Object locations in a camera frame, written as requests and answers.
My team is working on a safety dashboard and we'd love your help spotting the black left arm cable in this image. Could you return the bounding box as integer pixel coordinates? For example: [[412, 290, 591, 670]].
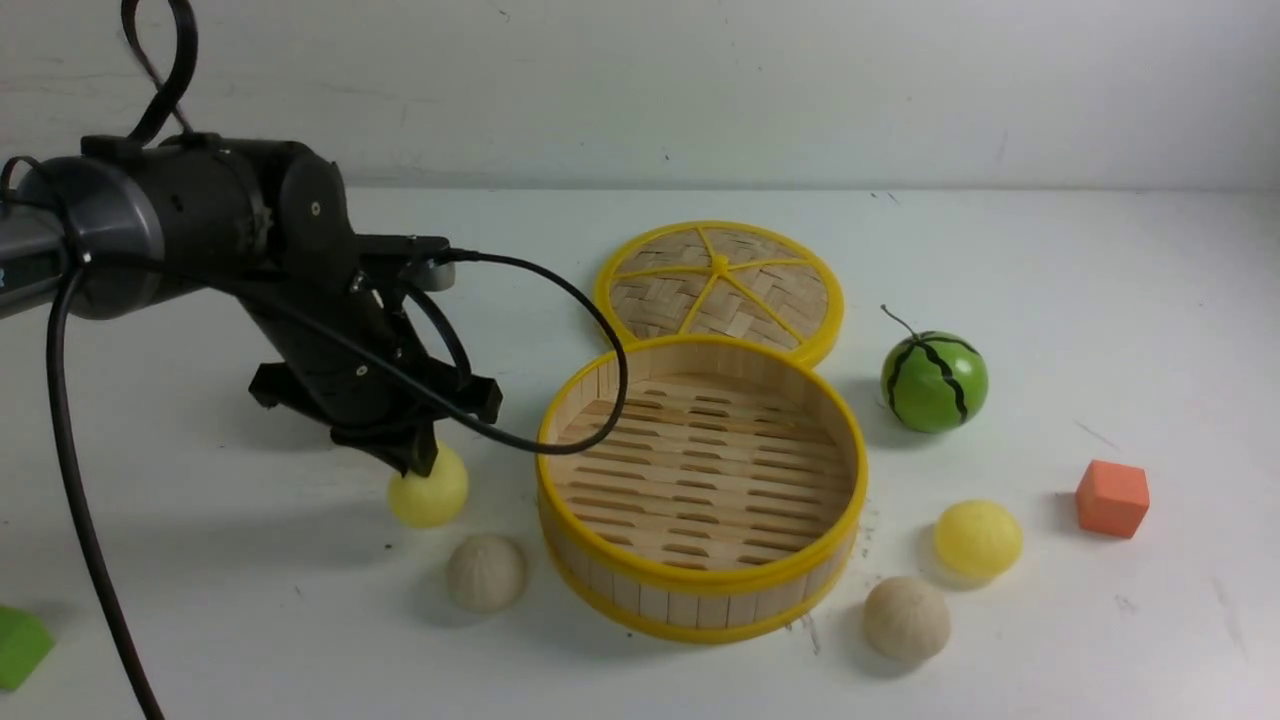
[[0, 0, 630, 720]]

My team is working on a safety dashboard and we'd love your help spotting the green toy block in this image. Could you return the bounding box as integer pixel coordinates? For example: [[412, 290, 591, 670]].
[[0, 605, 55, 692]]

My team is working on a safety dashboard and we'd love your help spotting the woven bamboo steamer lid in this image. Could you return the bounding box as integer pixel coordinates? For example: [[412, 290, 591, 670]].
[[594, 220, 845, 366]]

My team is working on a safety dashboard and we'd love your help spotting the green toy watermelon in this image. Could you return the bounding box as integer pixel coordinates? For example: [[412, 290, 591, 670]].
[[879, 305, 989, 434]]

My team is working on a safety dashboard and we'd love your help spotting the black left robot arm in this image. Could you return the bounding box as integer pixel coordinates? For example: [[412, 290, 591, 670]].
[[3, 135, 502, 474]]

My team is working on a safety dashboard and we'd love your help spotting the bamboo steamer tray yellow rim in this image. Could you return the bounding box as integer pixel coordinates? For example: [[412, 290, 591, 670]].
[[536, 336, 869, 644]]

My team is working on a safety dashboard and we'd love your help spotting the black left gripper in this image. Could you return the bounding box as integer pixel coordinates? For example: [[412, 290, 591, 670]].
[[250, 234, 503, 477]]

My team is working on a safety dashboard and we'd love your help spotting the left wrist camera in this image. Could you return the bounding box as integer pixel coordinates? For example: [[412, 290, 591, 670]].
[[396, 255, 456, 293]]

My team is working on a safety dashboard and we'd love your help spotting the white bun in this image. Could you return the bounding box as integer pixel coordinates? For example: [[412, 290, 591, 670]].
[[861, 577, 952, 665], [445, 534, 529, 614]]

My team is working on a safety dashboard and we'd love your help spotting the yellow bun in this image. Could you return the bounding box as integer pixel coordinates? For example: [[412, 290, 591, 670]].
[[933, 500, 1024, 582], [387, 442, 470, 529]]

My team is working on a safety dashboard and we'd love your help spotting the orange foam cube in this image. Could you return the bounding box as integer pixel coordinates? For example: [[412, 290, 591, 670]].
[[1074, 459, 1149, 541]]

